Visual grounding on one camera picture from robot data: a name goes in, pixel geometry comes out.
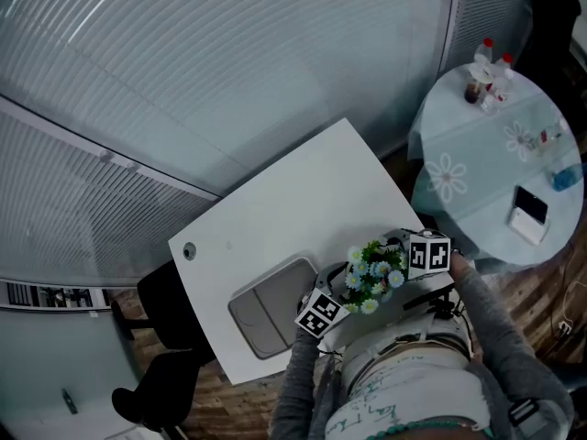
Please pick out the snake-print belt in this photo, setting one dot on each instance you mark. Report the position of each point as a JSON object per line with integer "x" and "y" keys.
{"x": 449, "y": 343}

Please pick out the glass partition with blinds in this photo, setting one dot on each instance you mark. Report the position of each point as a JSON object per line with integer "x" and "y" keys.
{"x": 206, "y": 85}

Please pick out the white blind knob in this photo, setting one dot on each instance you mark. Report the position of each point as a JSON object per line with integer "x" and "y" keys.
{"x": 106, "y": 156}
{"x": 133, "y": 168}

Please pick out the person's left forearm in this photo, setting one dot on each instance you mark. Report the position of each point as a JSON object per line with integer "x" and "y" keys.
{"x": 295, "y": 392}

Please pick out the blue white flower bouquet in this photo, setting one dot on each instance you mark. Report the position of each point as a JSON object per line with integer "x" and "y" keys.
{"x": 371, "y": 273}

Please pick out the person's torso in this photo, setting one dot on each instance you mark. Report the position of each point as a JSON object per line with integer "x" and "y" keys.
{"x": 413, "y": 383}

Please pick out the person's right forearm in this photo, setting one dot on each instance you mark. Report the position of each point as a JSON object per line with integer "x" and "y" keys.
{"x": 500, "y": 328}

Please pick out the frosted glass door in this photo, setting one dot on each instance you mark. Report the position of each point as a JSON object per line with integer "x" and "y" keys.
{"x": 55, "y": 365}

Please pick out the blue plastic bottle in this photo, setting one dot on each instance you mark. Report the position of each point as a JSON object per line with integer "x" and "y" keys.
{"x": 568, "y": 177}

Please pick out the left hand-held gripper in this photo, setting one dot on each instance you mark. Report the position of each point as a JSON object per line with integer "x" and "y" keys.
{"x": 321, "y": 314}

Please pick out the glass of dark drink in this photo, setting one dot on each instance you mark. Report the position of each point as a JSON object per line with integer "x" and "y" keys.
{"x": 472, "y": 92}

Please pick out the pale blue floral tablecloth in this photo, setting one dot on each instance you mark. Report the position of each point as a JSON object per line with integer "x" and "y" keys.
{"x": 481, "y": 163}

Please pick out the clear bottle with red label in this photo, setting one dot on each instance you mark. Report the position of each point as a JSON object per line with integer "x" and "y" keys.
{"x": 548, "y": 135}

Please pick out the grey tray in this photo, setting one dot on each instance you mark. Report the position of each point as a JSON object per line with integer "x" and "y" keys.
{"x": 270, "y": 310}

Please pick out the black office chair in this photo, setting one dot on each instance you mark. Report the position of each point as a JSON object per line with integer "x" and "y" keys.
{"x": 169, "y": 319}

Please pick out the black waist-mounted device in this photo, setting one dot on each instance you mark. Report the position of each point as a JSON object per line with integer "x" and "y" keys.
{"x": 433, "y": 301}

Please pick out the white table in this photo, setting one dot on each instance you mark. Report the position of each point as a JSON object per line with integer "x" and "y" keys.
{"x": 298, "y": 190}

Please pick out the clear bottle with red cap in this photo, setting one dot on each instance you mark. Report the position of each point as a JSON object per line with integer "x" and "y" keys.
{"x": 504, "y": 68}
{"x": 484, "y": 53}

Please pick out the small clear glass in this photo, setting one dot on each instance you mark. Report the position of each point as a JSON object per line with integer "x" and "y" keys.
{"x": 489, "y": 103}

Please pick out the black smartphone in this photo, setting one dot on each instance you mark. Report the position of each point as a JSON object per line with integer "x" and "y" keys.
{"x": 530, "y": 204}

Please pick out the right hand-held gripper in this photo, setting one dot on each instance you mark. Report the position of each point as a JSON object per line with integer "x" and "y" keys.
{"x": 428, "y": 255}

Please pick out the white box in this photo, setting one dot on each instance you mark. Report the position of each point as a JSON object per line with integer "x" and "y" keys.
{"x": 527, "y": 228}

